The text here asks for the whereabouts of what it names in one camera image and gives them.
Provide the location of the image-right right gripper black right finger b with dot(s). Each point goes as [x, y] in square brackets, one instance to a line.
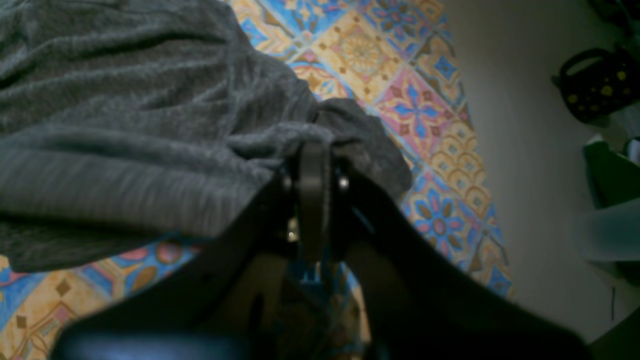
[419, 306]

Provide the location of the image-right right gripper black left finger a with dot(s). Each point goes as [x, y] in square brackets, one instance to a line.
[220, 305]

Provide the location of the patterned tile tablecloth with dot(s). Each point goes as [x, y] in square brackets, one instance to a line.
[415, 110]

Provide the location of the black bag yellow dots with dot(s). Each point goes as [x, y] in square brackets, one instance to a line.
[596, 83]

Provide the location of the translucent plastic container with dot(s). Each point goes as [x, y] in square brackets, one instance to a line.
[608, 235]

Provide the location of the grey t-shirt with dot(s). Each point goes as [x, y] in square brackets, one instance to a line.
[72, 195]

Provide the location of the green storage bin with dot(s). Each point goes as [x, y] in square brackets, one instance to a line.
[613, 179]

